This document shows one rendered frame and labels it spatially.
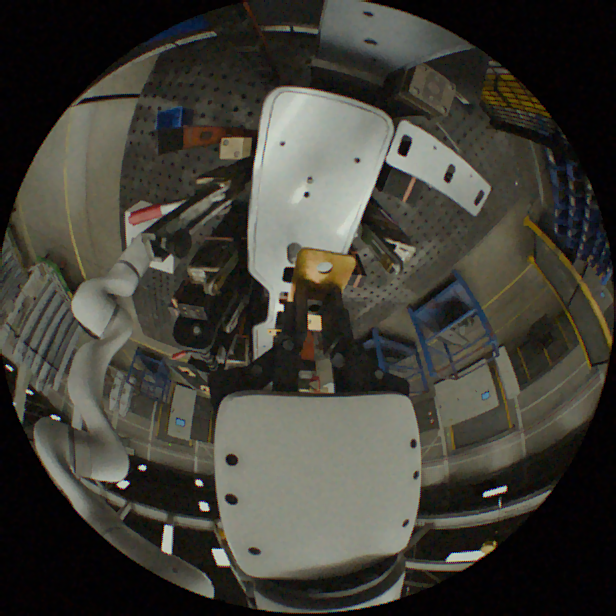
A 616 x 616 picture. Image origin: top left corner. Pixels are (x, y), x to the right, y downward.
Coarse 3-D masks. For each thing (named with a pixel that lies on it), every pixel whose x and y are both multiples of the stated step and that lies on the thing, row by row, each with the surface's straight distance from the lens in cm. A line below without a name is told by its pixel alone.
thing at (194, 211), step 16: (208, 192) 29; (176, 208) 25; (192, 208) 24; (208, 208) 29; (160, 224) 21; (176, 224) 24; (192, 224) 26; (144, 240) 21; (160, 240) 21; (176, 240) 19; (160, 256) 21; (176, 256) 19
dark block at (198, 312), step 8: (184, 288) 47; (192, 288) 46; (200, 288) 46; (184, 296) 45; (192, 296) 45; (200, 296) 44; (208, 296) 44; (184, 304) 44; (192, 304) 43; (200, 304) 42; (208, 304) 45; (184, 312) 46; (192, 312) 45; (200, 312) 44; (208, 312) 46
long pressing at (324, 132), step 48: (288, 96) 36; (336, 96) 37; (288, 144) 35; (336, 144) 35; (384, 144) 38; (288, 192) 36; (336, 192) 37; (288, 240) 40; (336, 240) 41; (288, 288) 49
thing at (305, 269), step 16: (304, 256) 12; (320, 256) 12; (336, 256) 12; (352, 256) 12; (304, 272) 12; (320, 272) 13; (336, 272) 13; (320, 288) 13; (336, 288) 14; (320, 304) 13; (320, 320) 16
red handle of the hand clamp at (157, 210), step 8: (224, 192) 32; (176, 200) 31; (184, 200) 31; (216, 200) 32; (224, 200) 32; (144, 208) 32; (152, 208) 31; (160, 208) 31; (168, 208) 31; (136, 216) 31; (144, 216) 31; (152, 216) 31; (160, 216) 32; (136, 224) 32
